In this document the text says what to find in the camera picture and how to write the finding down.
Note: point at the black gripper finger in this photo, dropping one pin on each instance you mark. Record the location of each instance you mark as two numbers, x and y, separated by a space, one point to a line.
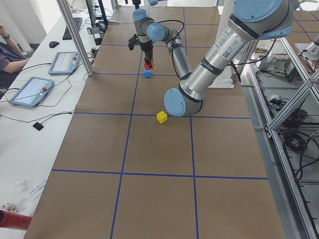
148 59

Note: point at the red foam cube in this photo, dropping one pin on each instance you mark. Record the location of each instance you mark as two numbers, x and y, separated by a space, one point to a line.
149 65

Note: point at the blue foam cube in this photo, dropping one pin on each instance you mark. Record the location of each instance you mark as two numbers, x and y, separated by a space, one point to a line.
147 73

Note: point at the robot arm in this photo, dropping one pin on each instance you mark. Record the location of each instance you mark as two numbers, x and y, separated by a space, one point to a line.
249 20
151 2

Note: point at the black computer monitor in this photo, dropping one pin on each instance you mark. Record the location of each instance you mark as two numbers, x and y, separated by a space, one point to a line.
97 14

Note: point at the yellow foam cube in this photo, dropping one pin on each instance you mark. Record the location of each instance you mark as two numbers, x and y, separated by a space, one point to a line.
162 117

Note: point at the far teach pendant tablet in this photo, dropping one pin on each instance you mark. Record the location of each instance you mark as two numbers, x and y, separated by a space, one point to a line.
64 63

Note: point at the teach pendant tablet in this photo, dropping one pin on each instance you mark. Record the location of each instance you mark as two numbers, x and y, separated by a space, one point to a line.
32 92
64 63

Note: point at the black computer mouse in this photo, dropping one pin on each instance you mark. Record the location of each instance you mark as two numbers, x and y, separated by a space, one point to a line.
53 44

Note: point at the near teach pendant tablet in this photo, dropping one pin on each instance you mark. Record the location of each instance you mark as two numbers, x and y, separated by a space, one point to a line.
32 92

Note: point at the small black square pad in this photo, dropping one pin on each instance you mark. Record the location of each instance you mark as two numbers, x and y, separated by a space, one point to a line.
38 126

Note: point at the person in dark shirt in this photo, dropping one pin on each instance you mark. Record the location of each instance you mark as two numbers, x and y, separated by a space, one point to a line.
11 59

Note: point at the red fire extinguisher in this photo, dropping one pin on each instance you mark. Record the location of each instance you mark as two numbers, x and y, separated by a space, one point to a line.
14 220

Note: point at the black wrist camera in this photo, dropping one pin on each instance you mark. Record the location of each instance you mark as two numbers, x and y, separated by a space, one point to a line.
133 41

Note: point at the aluminium frame post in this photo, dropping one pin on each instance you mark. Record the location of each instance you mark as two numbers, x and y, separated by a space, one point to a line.
70 23

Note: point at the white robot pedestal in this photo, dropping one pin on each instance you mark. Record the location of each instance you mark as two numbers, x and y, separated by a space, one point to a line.
224 80

